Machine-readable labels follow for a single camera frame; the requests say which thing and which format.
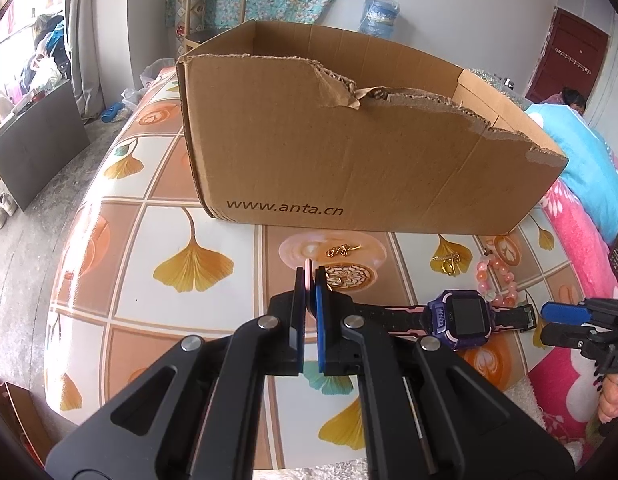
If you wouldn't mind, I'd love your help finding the wooden chair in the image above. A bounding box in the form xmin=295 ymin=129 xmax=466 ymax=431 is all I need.
xmin=176 ymin=0 xmax=254 ymax=58

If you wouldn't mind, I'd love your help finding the dark flat board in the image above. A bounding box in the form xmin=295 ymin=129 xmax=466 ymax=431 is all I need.
xmin=0 ymin=79 xmax=90 ymax=211

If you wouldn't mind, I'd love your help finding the pink floral blanket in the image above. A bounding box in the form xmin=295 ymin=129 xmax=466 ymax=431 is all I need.
xmin=524 ymin=150 xmax=618 ymax=446

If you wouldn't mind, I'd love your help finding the grey glitter cloth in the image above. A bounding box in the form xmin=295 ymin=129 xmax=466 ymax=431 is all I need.
xmin=469 ymin=67 xmax=520 ymax=92

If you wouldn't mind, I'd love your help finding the brown cardboard box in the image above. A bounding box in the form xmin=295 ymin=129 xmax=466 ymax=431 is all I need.
xmin=176 ymin=20 xmax=570 ymax=236

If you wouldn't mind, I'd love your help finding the blue water jug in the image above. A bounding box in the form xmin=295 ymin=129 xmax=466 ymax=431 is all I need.
xmin=358 ymin=0 xmax=400 ymax=38

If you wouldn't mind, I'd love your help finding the clear plastic bag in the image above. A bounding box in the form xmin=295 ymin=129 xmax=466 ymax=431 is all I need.
xmin=120 ymin=57 xmax=177 ymax=111

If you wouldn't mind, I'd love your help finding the gold dangle earring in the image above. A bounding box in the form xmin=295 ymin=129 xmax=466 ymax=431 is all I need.
xmin=431 ymin=252 xmax=462 ymax=277
xmin=323 ymin=244 xmax=364 ymax=260

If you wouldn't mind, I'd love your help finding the blue pillow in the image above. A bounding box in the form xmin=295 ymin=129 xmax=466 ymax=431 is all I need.
xmin=524 ymin=102 xmax=618 ymax=246

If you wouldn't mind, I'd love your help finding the pile of clothes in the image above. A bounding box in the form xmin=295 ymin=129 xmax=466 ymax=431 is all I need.
xmin=19 ymin=12 xmax=72 ymax=98

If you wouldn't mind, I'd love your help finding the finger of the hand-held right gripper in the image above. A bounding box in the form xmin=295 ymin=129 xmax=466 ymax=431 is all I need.
xmin=541 ymin=300 xmax=598 ymax=325
xmin=539 ymin=321 xmax=606 ymax=357

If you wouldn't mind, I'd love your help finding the grey curtain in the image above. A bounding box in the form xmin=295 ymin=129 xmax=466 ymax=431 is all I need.
xmin=64 ymin=0 xmax=140 ymax=121

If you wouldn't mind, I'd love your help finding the purple smartwatch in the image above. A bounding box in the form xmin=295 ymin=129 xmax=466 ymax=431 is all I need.
xmin=301 ymin=259 xmax=538 ymax=353

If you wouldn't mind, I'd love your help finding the dark red door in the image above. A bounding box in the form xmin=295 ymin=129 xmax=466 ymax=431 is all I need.
xmin=524 ymin=6 xmax=610 ymax=106

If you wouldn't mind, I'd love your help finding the pair of white shoes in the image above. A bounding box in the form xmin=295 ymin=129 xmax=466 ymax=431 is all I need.
xmin=0 ymin=191 xmax=18 ymax=231

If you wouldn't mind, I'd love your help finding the person's right hand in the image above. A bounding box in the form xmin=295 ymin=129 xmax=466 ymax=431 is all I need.
xmin=596 ymin=372 xmax=618 ymax=426

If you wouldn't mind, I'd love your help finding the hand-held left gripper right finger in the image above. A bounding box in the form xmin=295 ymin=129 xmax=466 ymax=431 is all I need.
xmin=315 ymin=265 xmax=574 ymax=478

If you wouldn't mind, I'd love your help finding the pink bead bracelet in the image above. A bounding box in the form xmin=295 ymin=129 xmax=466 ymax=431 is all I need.
xmin=475 ymin=252 xmax=520 ymax=307

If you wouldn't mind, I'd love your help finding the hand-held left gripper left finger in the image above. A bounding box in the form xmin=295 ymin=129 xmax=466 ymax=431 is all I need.
xmin=45 ymin=266 xmax=310 ymax=478

